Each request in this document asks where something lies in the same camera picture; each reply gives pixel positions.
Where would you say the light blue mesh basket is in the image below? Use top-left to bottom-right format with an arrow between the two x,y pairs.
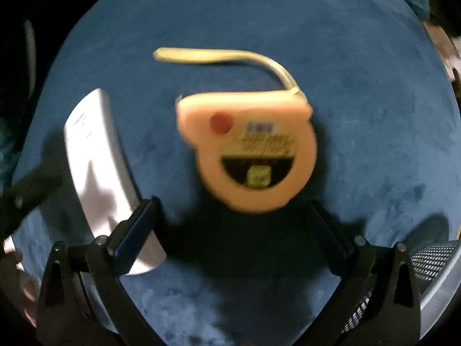
338,240 -> 460,345

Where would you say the white remote box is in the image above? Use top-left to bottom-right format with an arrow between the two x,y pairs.
63,87 -> 168,277

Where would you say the person left hand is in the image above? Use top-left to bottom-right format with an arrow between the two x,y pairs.
1,237 -> 40,328

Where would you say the blue velvet cushion cover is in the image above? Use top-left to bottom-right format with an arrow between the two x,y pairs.
15,0 -> 460,345

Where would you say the yellow tape measure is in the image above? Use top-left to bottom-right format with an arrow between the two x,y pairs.
153,48 -> 317,213

